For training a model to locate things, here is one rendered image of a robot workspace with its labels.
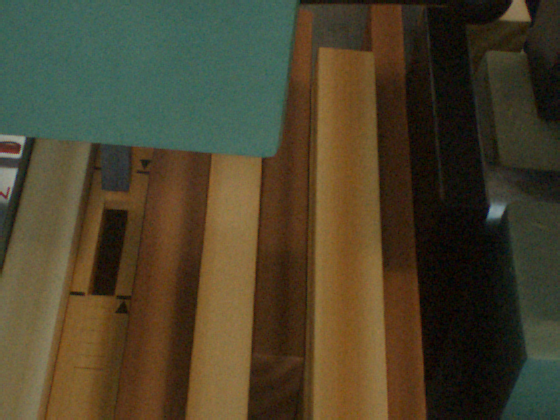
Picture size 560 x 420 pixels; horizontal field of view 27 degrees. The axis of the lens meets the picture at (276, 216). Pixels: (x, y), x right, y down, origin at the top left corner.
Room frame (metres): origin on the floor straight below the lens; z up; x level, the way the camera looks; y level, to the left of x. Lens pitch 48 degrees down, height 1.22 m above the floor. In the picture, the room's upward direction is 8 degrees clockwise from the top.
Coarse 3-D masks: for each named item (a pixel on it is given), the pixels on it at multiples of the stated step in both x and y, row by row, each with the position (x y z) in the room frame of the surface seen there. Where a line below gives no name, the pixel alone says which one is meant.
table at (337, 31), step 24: (336, 24) 0.41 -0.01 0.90; (360, 24) 0.42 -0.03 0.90; (408, 24) 0.42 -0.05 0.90; (312, 48) 0.39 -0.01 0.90; (336, 48) 0.40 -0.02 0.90; (360, 48) 0.40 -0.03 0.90; (408, 48) 0.40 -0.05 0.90; (312, 72) 0.38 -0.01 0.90; (456, 312) 0.26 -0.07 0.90; (456, 336) 0.25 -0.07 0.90; (456, 360) 0.24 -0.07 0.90; (432, 384) 0.23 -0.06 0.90; (456, 384) 0.23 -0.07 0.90; (432, 408) 0.22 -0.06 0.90; (456, 408) 0.22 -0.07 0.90
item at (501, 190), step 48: (432, 48) 0.29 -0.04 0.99; (432, 96) 0.27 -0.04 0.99; (432, 144) 0.25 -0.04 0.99; (480, 144) 0.25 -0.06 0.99; (432, 192) 0.23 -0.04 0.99; (480, 192) 0.23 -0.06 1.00; (528, 192) 0.26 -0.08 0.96; (432, 240) 0.22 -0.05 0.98; (432, 288) 0.22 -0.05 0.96; (432, 336) 0.22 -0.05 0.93
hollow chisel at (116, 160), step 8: (104, 144) 0.25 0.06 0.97; (104, 152) 0.25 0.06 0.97; (112, 152) 0.25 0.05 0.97; (120, 152) 0.25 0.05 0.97; (128, 152) 0.25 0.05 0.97; (104, 160) 0.25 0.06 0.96; (112, 160) 0.25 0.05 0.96; (120, 160) 0.25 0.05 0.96; (128, 160) 0.25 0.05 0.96; (104, 168) 0.25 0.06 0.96; (112, 168) 0.25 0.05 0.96; (120, 168) 0.25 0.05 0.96; (128, 168) 0.25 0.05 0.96; (104, 176) 0.25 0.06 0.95; (112, 176) 0.25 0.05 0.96; (120, 176) 0.25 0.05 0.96; (128, 176) 0.25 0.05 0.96; (104, 184) 0.25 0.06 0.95; (112, 184) 0.25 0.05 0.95; (120, 184) 0.25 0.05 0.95; (128, 184) 0.25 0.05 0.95
